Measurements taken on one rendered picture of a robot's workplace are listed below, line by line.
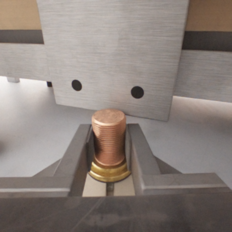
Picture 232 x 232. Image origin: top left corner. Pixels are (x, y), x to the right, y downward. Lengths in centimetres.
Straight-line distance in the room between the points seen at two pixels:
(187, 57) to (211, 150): 20
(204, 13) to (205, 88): 8
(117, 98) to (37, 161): 19
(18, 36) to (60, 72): 18
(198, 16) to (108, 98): 14
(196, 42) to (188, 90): 7
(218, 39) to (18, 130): 38
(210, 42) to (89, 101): 16
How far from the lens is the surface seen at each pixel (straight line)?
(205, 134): 38
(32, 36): 32
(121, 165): 16
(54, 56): 17
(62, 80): 17
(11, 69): 30
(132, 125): 15
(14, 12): 34
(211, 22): 23
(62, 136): 34
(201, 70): 19
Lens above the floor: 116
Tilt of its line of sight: 29 degrees up
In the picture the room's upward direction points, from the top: 180 degrees counter-clockwise
